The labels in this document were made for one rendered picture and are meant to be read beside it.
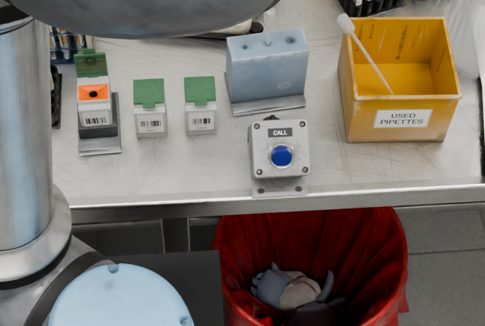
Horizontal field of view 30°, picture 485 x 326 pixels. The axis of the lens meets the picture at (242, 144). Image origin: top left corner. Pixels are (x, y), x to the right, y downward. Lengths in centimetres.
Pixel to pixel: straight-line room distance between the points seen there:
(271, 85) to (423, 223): 105
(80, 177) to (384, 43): 44
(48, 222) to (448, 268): 148
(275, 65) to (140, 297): 49
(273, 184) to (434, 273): 102
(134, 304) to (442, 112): 55
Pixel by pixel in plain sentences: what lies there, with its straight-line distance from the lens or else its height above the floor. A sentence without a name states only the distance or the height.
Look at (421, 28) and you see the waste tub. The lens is 123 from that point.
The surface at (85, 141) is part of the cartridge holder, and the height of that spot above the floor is 89.
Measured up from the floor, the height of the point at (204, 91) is 94.
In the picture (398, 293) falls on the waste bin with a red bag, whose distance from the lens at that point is 159.
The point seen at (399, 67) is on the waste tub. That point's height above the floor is 88.
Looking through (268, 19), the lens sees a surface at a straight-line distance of 112.
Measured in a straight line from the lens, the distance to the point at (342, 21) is 117.
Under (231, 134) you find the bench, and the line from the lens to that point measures 119.
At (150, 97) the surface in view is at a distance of 115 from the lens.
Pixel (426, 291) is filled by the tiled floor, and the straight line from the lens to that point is 210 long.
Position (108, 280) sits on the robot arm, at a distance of 76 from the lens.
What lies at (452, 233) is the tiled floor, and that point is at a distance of 218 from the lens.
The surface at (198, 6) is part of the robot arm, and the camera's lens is 47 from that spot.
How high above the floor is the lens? 186
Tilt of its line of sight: 56 degrees down
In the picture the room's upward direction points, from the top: 3 degrees clockwise
